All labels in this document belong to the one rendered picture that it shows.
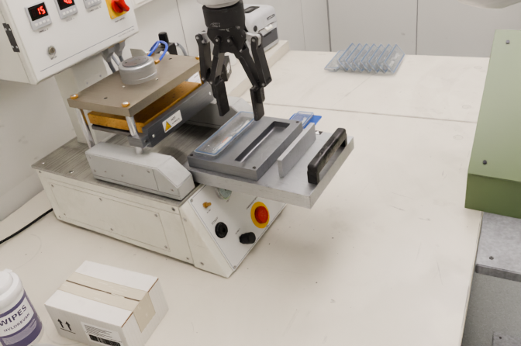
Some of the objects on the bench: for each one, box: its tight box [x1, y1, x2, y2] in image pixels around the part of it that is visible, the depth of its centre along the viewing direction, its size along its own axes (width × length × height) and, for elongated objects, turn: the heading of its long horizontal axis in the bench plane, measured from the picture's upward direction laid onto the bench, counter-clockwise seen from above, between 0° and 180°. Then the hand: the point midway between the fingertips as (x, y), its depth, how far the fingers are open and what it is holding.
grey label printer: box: [206, 4, 279, 57], centre depth 207 cm, size 25×20×17 cm
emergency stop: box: [254, 206, 268, 223], centre depth 115 cm, size 2×4×4 cm, turn 163°
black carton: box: [212, 55, 232, 81], centre depth 187 cm, size 6×9×7 cm
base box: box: [36, 169, 233, 278], centre depth 126 cm, size 54×38×17 cm
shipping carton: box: [44, 261, 169, 346], centre depth 96 cm, size 19×13×9 cm
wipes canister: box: [0, 268, 44, 346], centre depth 94 cm, size 9×9×15 cm
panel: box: [187, 185, 287, 272], centre depth 113 cm, size 2×30×19 cm, turn 163°
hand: (239, 103), depth 100 cm, fingers open, 8 cm apart
